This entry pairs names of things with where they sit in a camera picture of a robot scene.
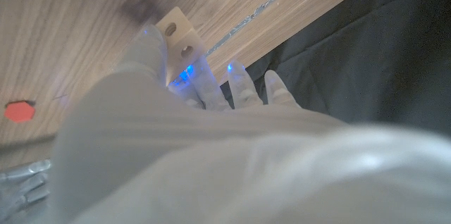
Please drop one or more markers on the wooden block with holes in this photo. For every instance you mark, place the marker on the wooden block with holes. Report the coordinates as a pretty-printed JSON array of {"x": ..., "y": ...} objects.
[{"x": 183, "y": 41}]

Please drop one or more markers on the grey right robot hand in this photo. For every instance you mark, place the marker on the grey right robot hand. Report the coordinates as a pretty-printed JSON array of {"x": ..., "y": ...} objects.
[{"x": 24, "y": 185}]

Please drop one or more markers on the red-headed wooden screw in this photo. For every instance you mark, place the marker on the red-headed wooden screw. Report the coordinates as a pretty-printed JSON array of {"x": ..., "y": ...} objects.
[{"x": 19, "y": 111}]

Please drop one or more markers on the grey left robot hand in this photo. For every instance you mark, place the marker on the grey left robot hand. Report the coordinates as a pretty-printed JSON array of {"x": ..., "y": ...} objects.
[{"x": 211, "y": 167}]

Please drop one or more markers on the black backdrop curtain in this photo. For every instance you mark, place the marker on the black backdrop curtain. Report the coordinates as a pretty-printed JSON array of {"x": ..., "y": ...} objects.
[{"x": 370, "y": 41}]

